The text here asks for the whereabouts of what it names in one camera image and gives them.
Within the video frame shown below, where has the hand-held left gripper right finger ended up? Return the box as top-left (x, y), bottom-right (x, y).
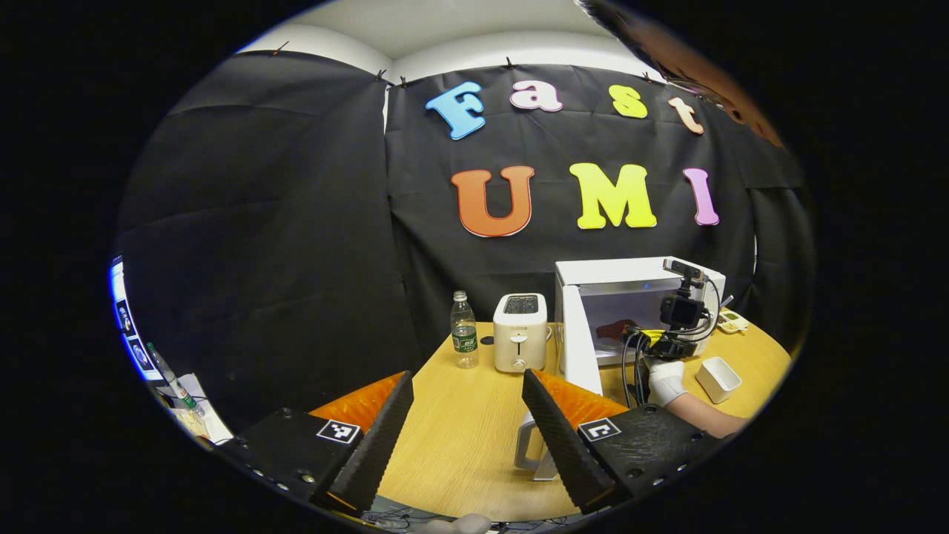
top-left (520, 368), bottom-right (727, 515)

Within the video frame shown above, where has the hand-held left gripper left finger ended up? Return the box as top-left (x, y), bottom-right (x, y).
top-left (212, 369), bottom-right (415, 518)

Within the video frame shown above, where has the brown meat slice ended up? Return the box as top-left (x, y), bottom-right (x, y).
top-left (596, 319), bottom-right (638, 344)

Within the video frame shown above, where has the white microwave oven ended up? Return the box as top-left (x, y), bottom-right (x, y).
top-left (515, 257), bottom-right (728, 481)

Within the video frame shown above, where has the small white rectangular tray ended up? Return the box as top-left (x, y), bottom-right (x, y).
top-left (695, 356), bottom-right (743, 405)

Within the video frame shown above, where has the white toaster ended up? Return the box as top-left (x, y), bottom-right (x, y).
top-left (492, 292), bottom-right (554, 374)

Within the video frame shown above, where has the clear water bottle green label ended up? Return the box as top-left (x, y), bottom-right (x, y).
top-left (450, 290), bottom-right (480, 370)

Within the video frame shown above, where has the white paper sheet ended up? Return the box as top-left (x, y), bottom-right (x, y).
top-left (159, 373), bottom-right (233, 446)

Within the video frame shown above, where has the slim clear bottle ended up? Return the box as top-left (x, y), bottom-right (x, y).
top-left (145, 342), bottom-right (205, 417)

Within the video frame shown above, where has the black backdrop cloth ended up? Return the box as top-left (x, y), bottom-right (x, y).
top-left (115, 50), bottom-right (816, 432)

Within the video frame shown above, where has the computer monitor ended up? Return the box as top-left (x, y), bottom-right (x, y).
top-left (110, 256), bottom-right (161, 383)

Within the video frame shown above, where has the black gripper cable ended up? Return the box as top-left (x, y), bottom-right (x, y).
top-left (621, 334), bottom-right (650, 409)

